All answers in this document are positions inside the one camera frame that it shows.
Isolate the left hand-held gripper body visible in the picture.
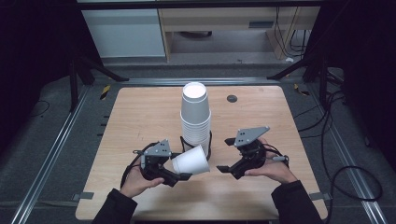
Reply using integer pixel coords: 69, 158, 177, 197
139, 138, 176, 187

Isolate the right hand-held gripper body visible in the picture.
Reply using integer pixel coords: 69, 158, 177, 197
233, 125, 271, 172

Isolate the white paper cup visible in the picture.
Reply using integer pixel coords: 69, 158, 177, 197
171, 145, 211, 175

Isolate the black wire cup holder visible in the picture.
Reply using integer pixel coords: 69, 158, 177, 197
179, 130, 214, 161

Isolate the stack of white cups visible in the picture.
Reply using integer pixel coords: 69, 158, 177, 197
179, 81, 213, 157

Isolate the person's left hand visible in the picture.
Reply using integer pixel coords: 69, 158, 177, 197
120, 163, 165, 199

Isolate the person's right hand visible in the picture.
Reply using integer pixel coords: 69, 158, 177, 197
244, 138, 298, 185

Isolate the yellow black floor tape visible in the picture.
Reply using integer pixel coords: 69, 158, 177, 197
99, 84, 112, 101
293, 83, 311, 97

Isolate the black metal stand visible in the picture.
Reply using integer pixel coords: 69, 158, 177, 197
68, 55, 130, 113
266, 55, 332, 110

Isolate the white cabinet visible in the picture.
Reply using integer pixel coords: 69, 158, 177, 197
81, 8, 166, 59

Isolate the black curtain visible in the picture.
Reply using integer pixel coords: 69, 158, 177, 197
0, 0, 78, 150
320, 0, 396, 171

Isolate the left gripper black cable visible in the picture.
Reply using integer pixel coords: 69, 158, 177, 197
120, 141, 161, 189

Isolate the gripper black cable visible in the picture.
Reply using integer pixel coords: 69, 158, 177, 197
120, 141, 161, 189
262, 143, 290, 169

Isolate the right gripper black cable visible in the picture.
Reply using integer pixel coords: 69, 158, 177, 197
262, 143, 290, 169

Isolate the grey table bracket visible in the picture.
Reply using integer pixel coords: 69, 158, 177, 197
72, 191, 95, 201
309, 191, 332, 202

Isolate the black looped floor cable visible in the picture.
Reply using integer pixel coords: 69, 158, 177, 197
323, 90, 384, 224

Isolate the metal floor rail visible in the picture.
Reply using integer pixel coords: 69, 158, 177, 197
306, 83, 390, 224
8, 85, 92, 224

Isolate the black hanging desk cable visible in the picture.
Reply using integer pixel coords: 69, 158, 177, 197
274, 7, 309, 59

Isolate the thin black floor cable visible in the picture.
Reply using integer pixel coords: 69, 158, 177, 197
31, 99, 50, 119

